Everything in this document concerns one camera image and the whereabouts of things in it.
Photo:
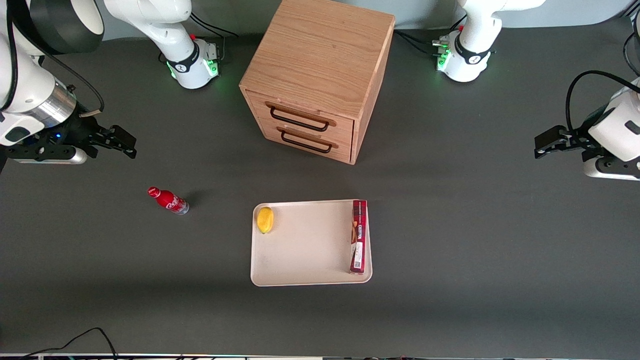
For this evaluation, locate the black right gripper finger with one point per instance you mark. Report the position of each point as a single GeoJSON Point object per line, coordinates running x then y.
{"type": "Point", "coordinates": [117, 149]}
{"type": "Point", "coordinates": [120, 136]}

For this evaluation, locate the wooden drawer cabinet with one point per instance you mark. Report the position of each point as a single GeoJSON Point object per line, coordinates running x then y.
{"type": "Point", "coordinates": [320, 50]}

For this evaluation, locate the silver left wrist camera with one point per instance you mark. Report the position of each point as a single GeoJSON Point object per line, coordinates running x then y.
{"type": "Point", "coordinates": [610, 172]}

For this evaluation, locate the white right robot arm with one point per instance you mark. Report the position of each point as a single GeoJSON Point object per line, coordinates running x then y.
{"type": "Point", "coordinates": [30, 90]}

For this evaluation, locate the beige plastic tray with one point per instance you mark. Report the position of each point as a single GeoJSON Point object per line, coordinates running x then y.
{"type": "Point", "coordinates": [310, 245]}

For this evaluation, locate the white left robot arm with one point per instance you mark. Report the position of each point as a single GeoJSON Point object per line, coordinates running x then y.
{"type": "Point", "coordinates": [472, 50]}

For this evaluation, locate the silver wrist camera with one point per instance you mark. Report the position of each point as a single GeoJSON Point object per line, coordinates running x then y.
{"type": "Point", "coordinates": [610, 172]}
{"type": "Point", "coordinates": [75, 157]}

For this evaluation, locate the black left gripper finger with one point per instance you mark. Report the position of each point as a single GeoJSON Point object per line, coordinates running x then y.
{"type": "Point", "coordinates": [547, 151]}
{"type": "Point", "coordinates": [550, 135]}

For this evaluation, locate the wooden drawer front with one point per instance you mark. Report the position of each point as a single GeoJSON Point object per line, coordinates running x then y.
{"type": "Point", "coordinates": [342, 152]}
{"type": "Point", "coordinates": [260, 107]}

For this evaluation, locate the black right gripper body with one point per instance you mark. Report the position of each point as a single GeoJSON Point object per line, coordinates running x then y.
{"type": "Point", "coordinates": [79, 129]}

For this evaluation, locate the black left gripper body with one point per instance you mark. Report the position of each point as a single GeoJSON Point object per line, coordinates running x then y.
{"type": "Point", "coordinates": [576, 137]}

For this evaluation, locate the red coke bottle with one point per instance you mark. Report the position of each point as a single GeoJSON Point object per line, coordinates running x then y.
{"type": "Point", "coordinates": [170, 201]}

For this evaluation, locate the red cookie box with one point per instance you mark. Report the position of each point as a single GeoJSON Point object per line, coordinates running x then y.
{"type": "Point", "coordinates": [359, 235]}

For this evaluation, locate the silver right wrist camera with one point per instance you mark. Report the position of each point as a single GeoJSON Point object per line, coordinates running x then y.
{"type": "Point", "coordinates": [75, 157]}

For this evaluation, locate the yellow lemon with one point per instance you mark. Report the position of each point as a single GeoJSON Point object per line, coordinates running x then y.
{"type": "Point", "coordinates": [265, 220]}

